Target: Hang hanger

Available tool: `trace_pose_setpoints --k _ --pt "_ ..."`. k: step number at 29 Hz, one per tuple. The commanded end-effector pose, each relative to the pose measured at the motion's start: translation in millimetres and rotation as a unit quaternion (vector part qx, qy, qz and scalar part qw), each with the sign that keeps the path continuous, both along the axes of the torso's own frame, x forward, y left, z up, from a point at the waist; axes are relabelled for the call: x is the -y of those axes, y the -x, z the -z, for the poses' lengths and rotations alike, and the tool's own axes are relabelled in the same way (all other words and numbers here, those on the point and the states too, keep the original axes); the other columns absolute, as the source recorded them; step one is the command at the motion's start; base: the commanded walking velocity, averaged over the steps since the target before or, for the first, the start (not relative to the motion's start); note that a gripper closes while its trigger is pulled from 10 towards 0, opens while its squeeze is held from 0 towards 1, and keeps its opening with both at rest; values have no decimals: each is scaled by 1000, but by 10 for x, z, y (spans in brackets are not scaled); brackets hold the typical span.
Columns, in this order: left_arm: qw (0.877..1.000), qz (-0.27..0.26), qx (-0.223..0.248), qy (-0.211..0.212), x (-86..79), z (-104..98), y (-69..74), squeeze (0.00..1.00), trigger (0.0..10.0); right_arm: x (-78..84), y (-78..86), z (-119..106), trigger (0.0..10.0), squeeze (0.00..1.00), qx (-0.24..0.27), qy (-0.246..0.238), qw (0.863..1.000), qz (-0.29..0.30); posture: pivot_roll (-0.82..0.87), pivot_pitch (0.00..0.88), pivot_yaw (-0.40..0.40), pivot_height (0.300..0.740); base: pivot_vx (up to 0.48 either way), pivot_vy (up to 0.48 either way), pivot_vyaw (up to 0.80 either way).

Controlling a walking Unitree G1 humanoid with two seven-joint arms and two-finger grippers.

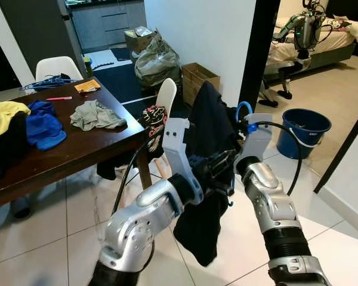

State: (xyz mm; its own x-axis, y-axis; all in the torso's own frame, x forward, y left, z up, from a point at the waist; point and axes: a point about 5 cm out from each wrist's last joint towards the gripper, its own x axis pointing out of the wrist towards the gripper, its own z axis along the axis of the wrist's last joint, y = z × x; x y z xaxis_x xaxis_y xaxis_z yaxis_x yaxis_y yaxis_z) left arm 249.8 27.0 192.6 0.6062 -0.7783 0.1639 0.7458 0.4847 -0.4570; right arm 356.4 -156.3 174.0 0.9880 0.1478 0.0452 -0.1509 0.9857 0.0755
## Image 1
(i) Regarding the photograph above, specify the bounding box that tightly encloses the grey kitchen cabinet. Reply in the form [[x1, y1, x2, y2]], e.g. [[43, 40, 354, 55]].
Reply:
[[66, 0, 147, 55]]

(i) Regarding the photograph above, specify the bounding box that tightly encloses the dark wooden table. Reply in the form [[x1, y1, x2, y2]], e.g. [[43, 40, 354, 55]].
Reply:
[[0, 76, 153, 213]]

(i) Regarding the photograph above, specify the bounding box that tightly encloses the yellow bottle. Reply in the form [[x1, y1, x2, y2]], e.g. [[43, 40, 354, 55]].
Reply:
[[84, 57, 94, 78]]

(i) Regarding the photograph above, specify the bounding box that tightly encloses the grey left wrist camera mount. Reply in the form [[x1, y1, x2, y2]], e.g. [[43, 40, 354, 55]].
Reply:
[[162, 117, 205, 206]]

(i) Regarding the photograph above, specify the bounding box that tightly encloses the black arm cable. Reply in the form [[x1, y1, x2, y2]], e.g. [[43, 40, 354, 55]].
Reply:
[[257, 121, 305, 197], [110, 140, 156, 216]]

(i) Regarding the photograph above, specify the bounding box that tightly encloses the dark shoe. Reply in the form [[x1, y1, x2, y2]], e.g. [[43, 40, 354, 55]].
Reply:
[[10, 195, 34, 220]]

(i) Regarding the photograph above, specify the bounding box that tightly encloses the black red patterned garment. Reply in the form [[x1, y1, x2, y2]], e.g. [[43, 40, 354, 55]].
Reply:
[[141, 104, 168, 157]]

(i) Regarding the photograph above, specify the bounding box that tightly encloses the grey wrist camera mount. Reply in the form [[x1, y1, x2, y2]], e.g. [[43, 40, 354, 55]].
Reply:
[[162, 117, 205, 206], [234, 113, 274, 175]]

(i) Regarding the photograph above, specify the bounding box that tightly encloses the dark grey tall cabinet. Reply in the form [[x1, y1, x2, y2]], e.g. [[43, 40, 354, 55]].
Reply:
[[0, 0, 73, 78]]

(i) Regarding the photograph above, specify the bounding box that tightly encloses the white plastic chair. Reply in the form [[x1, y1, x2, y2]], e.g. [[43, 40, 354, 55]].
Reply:
[[150, 77, 178, 179], [35, 55, 84, 84]]

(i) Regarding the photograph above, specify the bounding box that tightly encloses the black garment in basket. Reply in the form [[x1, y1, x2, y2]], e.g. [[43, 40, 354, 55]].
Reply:
[[0, 113, 32, 182]]

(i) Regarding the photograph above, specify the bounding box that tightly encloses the olive plastic bag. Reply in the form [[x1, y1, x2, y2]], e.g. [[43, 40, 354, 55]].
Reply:
[[134, 33, 182, 90]]

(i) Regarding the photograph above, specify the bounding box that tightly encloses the large black garment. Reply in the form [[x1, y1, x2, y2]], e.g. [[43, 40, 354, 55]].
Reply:
[[172, 80, 244, 268]]

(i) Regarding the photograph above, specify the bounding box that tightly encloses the grey green crumpled garment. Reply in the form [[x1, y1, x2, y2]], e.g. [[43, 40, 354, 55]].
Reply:
[[69, 100, 128, 132]]

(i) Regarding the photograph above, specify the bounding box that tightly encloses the bed with beige sheet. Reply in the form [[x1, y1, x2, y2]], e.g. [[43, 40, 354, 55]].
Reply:
[[263, 15, 358, 82]]

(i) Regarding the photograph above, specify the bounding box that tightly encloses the yellow garment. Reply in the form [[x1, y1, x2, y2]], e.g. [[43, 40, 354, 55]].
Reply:
[[0, 101, 32, 142]]

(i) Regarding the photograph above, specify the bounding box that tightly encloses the thick black door post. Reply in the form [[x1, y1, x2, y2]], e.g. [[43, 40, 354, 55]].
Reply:
[[237, 0, 282, 115]]

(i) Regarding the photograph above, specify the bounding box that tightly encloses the blue plastic hanger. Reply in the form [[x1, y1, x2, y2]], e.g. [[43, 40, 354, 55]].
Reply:
[[21, 74, 79, 94], [224, 101, 255, 208]]

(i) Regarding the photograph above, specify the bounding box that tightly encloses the filled cardboard box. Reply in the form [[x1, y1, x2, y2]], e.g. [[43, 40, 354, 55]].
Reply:
[[124, 26, 157, 57]]

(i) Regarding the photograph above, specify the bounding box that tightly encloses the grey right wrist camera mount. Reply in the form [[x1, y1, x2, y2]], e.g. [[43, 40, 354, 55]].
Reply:
[[234, 113, 274, 175]]

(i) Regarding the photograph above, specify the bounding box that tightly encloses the black floor mat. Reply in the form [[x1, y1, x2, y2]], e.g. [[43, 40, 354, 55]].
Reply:
[[91, 51, 199, 120]]

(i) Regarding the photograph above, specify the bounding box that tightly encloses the blue garment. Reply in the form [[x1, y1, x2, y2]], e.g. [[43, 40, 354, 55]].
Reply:
[[26, 100, 68, 151]]

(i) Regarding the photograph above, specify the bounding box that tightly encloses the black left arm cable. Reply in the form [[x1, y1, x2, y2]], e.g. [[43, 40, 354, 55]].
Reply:
[[110, 140, 156, 216]]

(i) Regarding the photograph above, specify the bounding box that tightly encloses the open empty cardboard box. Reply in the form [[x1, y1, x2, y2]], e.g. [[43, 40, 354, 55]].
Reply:
[[180, 62, 222, 108]]

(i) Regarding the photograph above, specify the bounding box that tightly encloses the blue plastic bucket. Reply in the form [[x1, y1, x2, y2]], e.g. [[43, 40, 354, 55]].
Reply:
[[276, 107, 333, 160]]

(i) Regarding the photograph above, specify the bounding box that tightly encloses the orange packet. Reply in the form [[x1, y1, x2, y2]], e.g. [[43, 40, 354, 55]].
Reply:
[[74, 79, 102, 95]]

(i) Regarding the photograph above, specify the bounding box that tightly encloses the thin black door frame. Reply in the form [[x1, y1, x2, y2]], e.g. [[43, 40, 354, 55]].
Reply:
[[313, 106, 358, 194]]

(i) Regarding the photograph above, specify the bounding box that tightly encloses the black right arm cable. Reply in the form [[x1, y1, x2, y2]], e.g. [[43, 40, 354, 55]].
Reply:
[[257, 121, 305, 197]]

